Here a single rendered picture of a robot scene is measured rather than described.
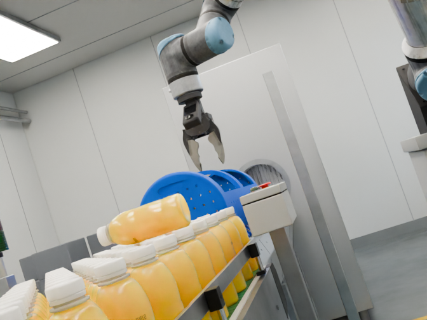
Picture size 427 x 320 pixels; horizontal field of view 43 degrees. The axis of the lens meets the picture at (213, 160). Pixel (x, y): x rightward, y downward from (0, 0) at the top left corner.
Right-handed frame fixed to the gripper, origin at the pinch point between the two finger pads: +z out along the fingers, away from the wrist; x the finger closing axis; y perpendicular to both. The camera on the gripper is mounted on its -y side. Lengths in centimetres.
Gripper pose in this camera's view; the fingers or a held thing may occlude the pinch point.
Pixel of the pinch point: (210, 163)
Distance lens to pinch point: 148.9
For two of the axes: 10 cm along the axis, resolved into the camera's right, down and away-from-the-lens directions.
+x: -9.3, 3.3, 1.9
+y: 2.0, 0.1, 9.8
